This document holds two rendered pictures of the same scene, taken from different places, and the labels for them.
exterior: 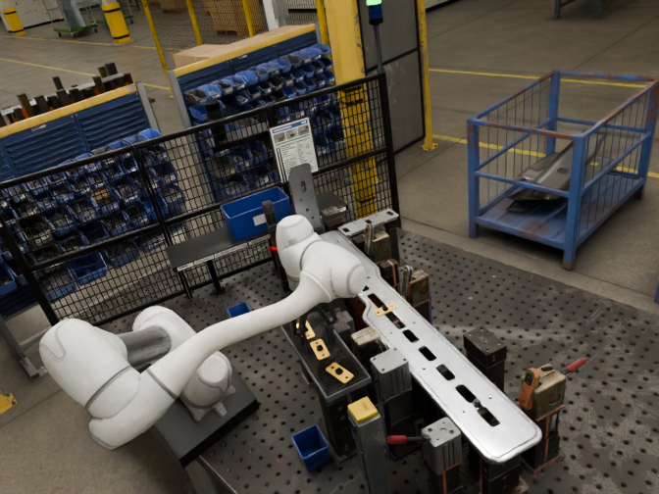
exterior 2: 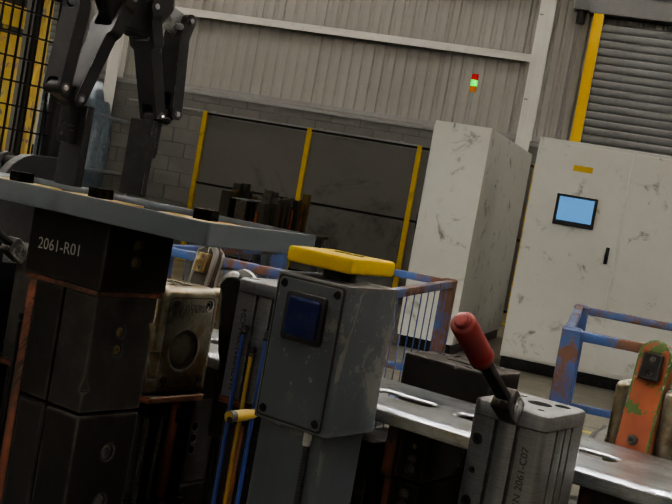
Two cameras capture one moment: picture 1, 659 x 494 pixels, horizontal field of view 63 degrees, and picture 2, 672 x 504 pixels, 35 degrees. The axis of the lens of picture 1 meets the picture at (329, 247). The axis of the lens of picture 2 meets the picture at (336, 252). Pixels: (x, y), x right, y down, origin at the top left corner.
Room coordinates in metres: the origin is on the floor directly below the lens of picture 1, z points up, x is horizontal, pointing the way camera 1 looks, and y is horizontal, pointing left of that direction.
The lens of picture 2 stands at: (0.32, 0.47, 1.20)
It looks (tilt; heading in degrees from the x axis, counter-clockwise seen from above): 3 degrees down; 324
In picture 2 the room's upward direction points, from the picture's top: 10 degrees clockwise
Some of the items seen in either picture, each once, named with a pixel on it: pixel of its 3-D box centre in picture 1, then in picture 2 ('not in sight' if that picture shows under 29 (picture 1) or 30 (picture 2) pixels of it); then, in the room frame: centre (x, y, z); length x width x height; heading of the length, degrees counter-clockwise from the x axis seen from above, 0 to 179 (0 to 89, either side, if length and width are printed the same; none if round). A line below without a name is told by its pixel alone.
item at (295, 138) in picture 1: (294, 150); not in sight; (2.53, 0.08, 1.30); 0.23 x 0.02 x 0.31; 109
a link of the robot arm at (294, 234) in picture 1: (299, 245); not in sight; (1.20, 0.08, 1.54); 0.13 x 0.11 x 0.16; 36
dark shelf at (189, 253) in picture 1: (258, 227); not in sight; (2.32, 0.33, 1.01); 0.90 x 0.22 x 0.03; 109
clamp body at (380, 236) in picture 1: (382, 268); not in sight; (1.99, -0.22, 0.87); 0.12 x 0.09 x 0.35; 109
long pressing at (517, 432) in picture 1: (389, 313); (173, 330); (1.52, -0.17, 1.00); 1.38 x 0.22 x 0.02; 19
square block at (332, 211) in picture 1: (335, 241); not in sight; (2.28, -0.04, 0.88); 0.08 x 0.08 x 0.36; 19
